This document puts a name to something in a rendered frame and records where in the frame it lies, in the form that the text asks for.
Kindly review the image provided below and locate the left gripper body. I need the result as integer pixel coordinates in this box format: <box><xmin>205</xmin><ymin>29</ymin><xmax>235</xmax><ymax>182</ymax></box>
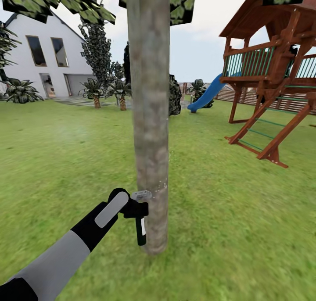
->
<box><xmin>124</xmin><ymin>202</ymin><xmax>148</xmax><ymax>219</ymax></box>

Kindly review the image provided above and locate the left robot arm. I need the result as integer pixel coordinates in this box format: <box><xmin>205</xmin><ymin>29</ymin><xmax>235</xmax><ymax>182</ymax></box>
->
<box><xmin>0</xmin><ymin>189</ymin><xmax>152</xmax><ymax>301</ymax></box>

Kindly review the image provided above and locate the pesticide atomizer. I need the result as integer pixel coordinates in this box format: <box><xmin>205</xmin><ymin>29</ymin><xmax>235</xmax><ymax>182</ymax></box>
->
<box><xmin>136</xmin><ymin>216</ymin><xmax>147</xmax><ymax>246</ymax></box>

